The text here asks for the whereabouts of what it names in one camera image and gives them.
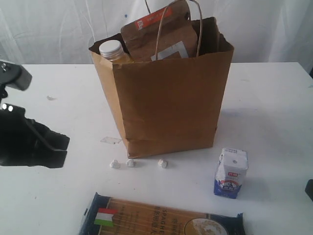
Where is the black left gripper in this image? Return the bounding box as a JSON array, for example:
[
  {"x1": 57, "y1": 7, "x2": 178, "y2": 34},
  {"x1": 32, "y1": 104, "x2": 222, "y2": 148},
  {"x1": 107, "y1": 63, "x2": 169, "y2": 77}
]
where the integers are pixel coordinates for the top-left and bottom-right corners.
[{"x1": 0, "y1": 103, "x2": 70, "y2": 168}]

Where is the small white candy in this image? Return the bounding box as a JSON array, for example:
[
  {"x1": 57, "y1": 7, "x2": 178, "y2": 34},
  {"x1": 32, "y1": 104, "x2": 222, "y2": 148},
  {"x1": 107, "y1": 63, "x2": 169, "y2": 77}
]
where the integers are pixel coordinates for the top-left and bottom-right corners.
[
  {"x1": 158, "y1": 159, "x2": 168, "y2": 168},
  {"x1": 110, "y1": 160, "x2": 121, "y2": 169},
  {"x1": 126, "y1": 159, "x2": 136, "y2": 168}
]

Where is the yellow millet bottle white cap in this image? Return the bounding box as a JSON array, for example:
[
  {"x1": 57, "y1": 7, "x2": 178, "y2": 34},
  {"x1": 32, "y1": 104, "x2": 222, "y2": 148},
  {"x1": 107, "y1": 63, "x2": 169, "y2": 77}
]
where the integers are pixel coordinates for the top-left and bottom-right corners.
[{"x1": 99, "y1": 40, "x2": 134, "y2": 64}]

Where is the brown paper bag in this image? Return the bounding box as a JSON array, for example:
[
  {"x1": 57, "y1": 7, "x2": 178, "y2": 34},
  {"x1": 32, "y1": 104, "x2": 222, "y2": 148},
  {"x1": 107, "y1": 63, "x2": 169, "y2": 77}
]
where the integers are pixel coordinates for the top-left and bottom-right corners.
[{"x1": 89, "y1": 16, "x2": 234, "y2": 159}]

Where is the brown snack pouch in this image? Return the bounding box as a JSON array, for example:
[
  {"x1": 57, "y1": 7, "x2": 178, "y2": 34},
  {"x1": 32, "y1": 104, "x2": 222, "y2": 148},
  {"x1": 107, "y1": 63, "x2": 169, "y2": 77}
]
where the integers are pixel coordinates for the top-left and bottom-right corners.
[{"x1": 121, "y1": 0, "x2": 198, "y2": 62}]

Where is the clear tape piece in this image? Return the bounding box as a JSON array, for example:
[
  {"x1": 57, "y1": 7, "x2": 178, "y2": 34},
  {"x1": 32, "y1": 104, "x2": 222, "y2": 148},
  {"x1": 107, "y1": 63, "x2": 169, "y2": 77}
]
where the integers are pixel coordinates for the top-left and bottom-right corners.
[{"x1": 100, "y1": 136, "x2": 122, "y2": 144}]

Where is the small white blue milk carton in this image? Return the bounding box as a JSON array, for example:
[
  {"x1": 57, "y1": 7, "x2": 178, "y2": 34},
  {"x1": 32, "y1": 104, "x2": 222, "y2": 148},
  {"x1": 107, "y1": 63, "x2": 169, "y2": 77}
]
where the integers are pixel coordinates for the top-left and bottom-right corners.
[{"x1": 214, "y1": 148, "x2": 248, "y2": 199}]

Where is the spaghetti packet dark blue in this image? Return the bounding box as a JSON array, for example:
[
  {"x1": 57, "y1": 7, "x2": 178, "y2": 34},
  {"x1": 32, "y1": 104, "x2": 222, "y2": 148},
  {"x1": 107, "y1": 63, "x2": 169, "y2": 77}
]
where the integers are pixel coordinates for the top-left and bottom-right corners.
[{"x1": 79, "y1": 193, "x2": 246, "y2": 235}]

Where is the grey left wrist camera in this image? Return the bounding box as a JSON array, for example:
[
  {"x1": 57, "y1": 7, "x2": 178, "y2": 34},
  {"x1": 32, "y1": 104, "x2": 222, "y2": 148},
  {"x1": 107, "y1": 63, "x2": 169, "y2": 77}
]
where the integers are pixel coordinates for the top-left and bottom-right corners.
[{"x1": 0, "y1": 60, "x2": 32, "y2": 91}]

